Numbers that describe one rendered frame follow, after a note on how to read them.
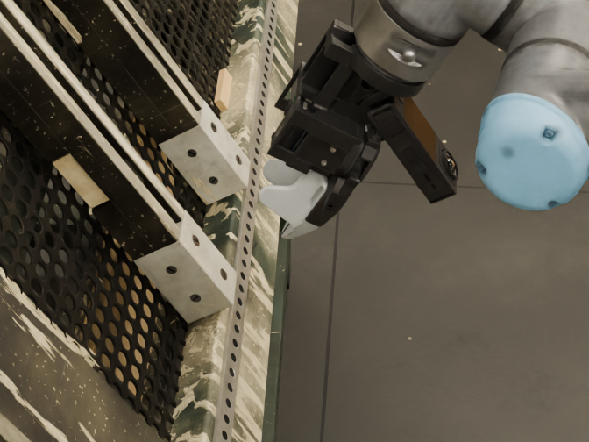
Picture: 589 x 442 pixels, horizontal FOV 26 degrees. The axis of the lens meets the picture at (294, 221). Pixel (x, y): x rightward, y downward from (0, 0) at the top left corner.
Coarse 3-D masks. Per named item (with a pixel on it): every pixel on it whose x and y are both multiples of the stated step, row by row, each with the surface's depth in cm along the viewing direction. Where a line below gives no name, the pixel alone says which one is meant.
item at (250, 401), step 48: (240, 0) 228; (288, 0) 238; (240, 48) 215; (288, 48) 228; (240, 96) 203; (288, 96) 218; (240, 144) 192; (240, 192) 184; (192, 336) 164; (192, 384) 157; (240, 384) 162; (192, 432) 150; (240, 432) 157
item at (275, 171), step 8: (272, 160) 112; (280, 160) 111; (264, 168) 112; (272, 168) 112; (280, 168) 112; (288, 168) 112; (272, 176) 112; (280, 176) 112; (288, 176) 112; (296, 176) 112; (280, 184) 113; (288, 184) 113; (288, 224) 114
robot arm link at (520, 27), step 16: (512, 0) 92; (528, 0) 92; (544, 0) 92; (560, 0) 93; (576, 0) 93; (512, 16) 93; (528, 16) 93; (544, 16) 92; (560, 16) 91; (576, 16) 91; (496, 32) 94; (512, 32) 94; (528, 32) 91; (544, 32) 90; (560, 32) 89; (576, 32) 90; (512, 48) 91
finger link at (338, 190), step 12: (360, 168) 105; (336, 180) 105; (348, 180) 104; (324, 192) 107; (336, 192) 105; (348, 192) 105; (324, 204) 107; (336, 204) 106; (312, 216) 109; (324, 216) 108
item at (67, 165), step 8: (56, 160) 150; (64, 160) 150; (72, 160) 149; (64, 168) 150; (72, 168) 150; (80, 168) 150; (64, 176) 151; (72, 176) 151; (80, 176) 151; (88, 176) 151; (72, 184) 152; (80, 184) 152; (88, 184) 152; (80, 192) 153; (88, 192) 152; (96, 192) 152; (88, 200) 153; (96, 200) 153; (104, 200) 153
